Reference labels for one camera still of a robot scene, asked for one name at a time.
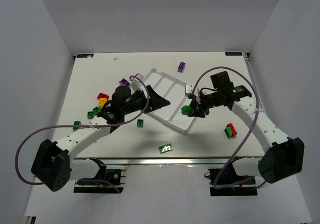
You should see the yellow curved lego brick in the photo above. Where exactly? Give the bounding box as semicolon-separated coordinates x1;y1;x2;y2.
98;97;108;109

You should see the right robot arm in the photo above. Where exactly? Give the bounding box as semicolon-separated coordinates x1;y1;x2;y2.
181;71;305;189

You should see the purple round lego brick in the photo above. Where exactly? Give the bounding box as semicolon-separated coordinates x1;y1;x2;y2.
119;78;130;87

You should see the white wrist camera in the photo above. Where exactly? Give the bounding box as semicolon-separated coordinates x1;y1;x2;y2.
129;73;144;91
184;84;200;99

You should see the green studded lego plate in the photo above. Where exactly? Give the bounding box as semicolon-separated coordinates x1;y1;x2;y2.
158;143;173;154

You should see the blue table label left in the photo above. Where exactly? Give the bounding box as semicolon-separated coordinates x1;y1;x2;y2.
76;53;94;58

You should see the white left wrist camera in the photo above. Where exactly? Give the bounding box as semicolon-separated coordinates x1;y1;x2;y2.
129;73;144;91

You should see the blue table label right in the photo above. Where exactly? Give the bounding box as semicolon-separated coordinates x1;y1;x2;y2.
225;51;243;56

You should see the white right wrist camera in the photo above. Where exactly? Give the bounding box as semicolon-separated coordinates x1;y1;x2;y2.
184;84;200;99

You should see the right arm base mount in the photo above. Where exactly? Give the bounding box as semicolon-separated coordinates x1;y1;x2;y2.
203;169;258;197

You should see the red curved lego brick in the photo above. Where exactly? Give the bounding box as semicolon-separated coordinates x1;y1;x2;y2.
97;93;109;100

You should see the white divided sorting tray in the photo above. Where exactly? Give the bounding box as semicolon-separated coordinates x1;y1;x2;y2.
143;68;194;134

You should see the blue table label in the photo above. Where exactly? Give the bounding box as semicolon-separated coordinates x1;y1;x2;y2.
225;51;243;56
76;53;94;58

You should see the purple lego brick far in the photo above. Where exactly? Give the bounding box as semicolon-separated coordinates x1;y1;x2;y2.
177;62;186;73

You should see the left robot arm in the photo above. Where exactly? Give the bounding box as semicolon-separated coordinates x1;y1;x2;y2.
31;85;170;192

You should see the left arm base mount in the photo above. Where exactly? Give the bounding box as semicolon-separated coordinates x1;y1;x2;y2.
70;158;127;194

